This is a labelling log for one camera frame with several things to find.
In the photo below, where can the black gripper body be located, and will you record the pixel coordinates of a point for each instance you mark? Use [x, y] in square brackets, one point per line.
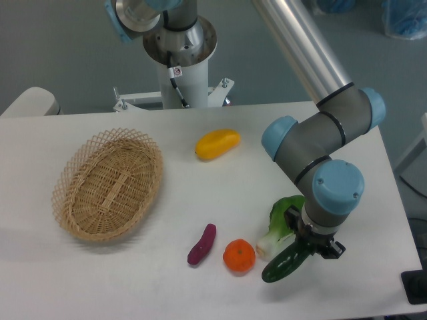
[320, 237]

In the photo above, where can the dark green cucumber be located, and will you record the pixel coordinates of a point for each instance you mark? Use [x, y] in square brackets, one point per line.
[287, 261]

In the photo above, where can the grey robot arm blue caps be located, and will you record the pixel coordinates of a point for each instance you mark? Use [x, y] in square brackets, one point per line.
[302, 150]

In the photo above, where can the woven wicker oval basket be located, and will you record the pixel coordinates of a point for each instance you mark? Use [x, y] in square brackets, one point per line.
[108, 186]

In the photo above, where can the green bok choy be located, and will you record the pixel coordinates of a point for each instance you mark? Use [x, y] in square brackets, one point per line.
[269, 245]

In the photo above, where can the orange tangerine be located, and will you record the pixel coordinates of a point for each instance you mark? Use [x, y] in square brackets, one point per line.
[239, 256]

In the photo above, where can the black device at table edge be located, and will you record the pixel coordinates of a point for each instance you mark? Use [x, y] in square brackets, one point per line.
[414, 283]

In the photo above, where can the purple sweet potato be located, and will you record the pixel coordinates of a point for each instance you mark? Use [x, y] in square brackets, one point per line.
[200, 250]

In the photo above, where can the yellow mango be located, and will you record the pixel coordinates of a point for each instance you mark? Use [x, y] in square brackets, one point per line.
[216, 143]

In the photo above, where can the blue plastic bag right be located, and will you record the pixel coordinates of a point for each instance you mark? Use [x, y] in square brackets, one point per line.
[405, 20]

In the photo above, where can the white chair back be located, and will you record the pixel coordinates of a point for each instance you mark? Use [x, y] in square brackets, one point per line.
[33, 102]

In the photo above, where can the white furniture frame right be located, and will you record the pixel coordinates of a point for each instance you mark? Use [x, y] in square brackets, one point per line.
[413, 150]

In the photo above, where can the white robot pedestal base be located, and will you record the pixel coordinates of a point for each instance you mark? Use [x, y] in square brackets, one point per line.
[181, 60]

